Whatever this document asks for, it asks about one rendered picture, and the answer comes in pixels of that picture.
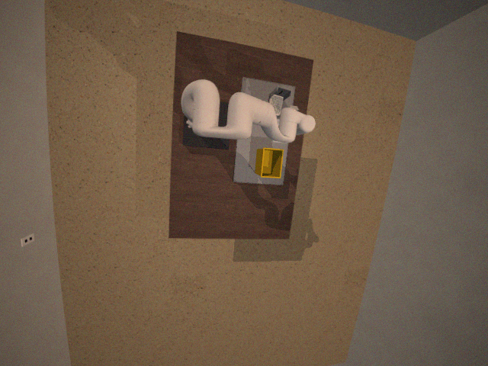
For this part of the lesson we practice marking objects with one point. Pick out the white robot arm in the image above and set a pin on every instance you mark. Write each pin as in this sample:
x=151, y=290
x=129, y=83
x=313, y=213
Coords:
x=200, y=103

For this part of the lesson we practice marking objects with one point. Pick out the yellow box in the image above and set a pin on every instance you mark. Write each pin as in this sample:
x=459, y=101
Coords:
x=269, y=162

